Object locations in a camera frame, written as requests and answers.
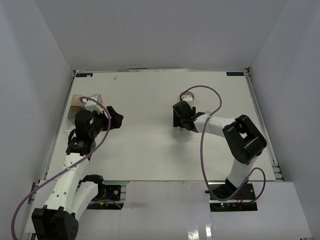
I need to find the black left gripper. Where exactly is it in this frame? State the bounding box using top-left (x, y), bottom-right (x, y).
top-left (89, 106), bottom-right (123, 138)

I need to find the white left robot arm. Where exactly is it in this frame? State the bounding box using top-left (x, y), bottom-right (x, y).
top-left (31, 106), bottom-right (124, 240)

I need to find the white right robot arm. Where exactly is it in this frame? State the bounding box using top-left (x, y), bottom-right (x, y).
top-left (172, 100), bottom-right (267, 200)

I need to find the large white tape roll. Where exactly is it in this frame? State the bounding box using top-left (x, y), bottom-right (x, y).
top-left (180, 91), bottom-right (195, 104)

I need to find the clear brown organizer container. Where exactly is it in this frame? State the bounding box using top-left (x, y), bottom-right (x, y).
top-left (67, 93), bottom-right (104, 123)

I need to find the black label left corner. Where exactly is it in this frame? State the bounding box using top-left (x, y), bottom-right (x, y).
top-left (75, 73), bottom-right (93, 78)

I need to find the black label corner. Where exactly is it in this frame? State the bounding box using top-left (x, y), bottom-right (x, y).
top-left (226, 71), bottom-right (244, 77)
top-left (75, 73), bottom-right (93, 78)

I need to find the black label right corner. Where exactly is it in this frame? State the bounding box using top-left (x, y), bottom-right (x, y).
top-left (226, 71), bottom-right (244, 77)

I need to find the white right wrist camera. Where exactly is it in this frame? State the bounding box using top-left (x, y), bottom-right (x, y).
top-left (180, 93), bottom-right (194, 108)

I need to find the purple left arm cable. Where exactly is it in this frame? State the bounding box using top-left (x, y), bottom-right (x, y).
top-left (11, 96), bottom-right (123, 240)

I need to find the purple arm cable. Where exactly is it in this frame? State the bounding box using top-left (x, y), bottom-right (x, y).
top-left (181, 85), bottom-right (266, 202)
top-left (11, 96), bottom-right (123, 240)

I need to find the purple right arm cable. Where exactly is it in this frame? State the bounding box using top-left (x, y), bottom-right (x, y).
top-left (181, 85), bottom-right (266, 202)

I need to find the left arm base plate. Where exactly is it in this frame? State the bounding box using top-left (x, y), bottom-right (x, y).
top-left (87, 184), bottom-right (124, 210)

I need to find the aluminium rail right edge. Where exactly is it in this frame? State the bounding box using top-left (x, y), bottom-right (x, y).
top-left (244, 67), bottom-right (287, 182)

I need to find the aluminium rail edge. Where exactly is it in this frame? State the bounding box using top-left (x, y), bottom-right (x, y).
top-left (27, 182), bottom-right (39, 205)
top-left (244, 67), bottom-right (287, 182)

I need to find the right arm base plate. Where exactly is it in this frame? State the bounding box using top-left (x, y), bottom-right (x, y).
top-left (205, 183), bottom-right (258, 213)

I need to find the aluminium rail left edge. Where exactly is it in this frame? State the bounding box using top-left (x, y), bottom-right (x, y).
top-left (27, 182), bottom-right (39, 205)

